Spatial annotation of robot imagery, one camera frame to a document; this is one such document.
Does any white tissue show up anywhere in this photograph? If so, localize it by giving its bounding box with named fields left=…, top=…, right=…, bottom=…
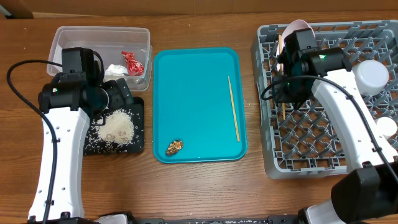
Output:
left=104, top=64, right=128, bottom=82

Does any red strawberry candy wrapper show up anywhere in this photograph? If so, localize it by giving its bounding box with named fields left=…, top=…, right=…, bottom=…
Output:
left=121, top=51, right=144, bottom=76

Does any white rice pile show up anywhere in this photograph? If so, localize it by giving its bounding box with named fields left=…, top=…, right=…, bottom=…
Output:
left=85, top=107, right=144, bottom=153

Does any wooden chopstick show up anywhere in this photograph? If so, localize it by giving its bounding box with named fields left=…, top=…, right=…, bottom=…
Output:
left=278, top=34, right=286, bottom=120
left=228, top=76, right=240, bottom=142

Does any large pink plate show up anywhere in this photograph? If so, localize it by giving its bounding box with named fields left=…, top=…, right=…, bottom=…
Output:
left=276, top=19, right=315, bottom=57

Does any brown food scrap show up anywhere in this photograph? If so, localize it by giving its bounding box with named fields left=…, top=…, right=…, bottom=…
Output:
left=165, top=140, right=183, bottom=156

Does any grey white bowl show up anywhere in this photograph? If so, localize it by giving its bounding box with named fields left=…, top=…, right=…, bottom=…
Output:
left=352, top=60, right=389, bottom=96

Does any cream white cup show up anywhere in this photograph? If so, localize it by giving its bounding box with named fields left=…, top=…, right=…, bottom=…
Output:
left=375, top=117, right=397, bottom=139

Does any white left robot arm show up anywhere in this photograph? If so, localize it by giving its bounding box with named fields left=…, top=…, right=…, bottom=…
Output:
left=28, top=47, right=134, bottom=223

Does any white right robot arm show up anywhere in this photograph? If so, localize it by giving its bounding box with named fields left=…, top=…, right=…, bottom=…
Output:
left=268, top=28, right=397, bottom=223

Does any clear plastic waste bin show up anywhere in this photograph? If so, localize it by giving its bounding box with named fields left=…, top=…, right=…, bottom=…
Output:
left=49, top=26, right=153, bottom=91

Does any grey dishwasher rack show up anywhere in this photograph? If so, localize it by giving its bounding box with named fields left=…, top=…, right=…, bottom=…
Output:
left=251, top=20, right=397, bottom=179

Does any black rectangular tray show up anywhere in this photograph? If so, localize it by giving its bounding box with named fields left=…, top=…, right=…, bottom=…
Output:
left=83, top=96, right=146, bottom=156

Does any teal serving tray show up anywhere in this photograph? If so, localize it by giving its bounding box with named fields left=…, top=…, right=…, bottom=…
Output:
left=153, top=47, right=248, bottom=164

